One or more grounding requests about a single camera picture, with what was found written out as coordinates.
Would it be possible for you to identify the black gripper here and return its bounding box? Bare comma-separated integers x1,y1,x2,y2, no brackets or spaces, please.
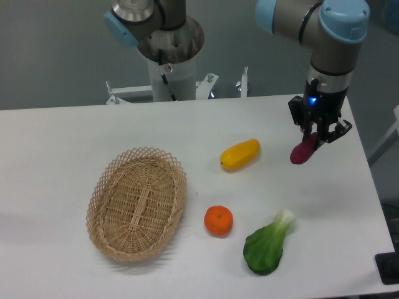
288,79,353,148

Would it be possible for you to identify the purple sweet potato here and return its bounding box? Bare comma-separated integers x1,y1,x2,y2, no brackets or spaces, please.
290,132,318,164

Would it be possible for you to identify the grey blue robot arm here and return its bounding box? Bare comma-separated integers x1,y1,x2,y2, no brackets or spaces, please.
103,1,370,149

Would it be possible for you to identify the yellow papaya fruit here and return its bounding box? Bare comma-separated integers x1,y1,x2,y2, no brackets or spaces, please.
220,138,261,171

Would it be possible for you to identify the green bok choy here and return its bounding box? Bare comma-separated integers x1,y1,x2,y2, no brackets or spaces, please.
243,209,296,275

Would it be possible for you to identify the orange tangerine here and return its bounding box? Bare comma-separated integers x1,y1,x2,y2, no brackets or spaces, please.
203,206,234,237

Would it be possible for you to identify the black device at table edge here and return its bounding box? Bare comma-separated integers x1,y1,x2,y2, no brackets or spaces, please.
375,252,398,285

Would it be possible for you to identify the woven wicker basket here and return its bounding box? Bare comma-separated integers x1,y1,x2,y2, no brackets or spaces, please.
86,147,187,262

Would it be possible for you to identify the white frame at right edge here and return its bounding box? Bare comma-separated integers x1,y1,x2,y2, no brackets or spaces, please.
367,106,398,167

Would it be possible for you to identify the black cable on pedestal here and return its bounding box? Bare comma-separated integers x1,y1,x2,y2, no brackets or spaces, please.
157,49,178,102

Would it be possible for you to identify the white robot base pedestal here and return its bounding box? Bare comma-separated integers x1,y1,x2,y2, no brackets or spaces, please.
137,16,204,88

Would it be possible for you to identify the white metal mounting frame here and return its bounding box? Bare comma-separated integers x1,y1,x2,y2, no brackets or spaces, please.
105,66,252,105

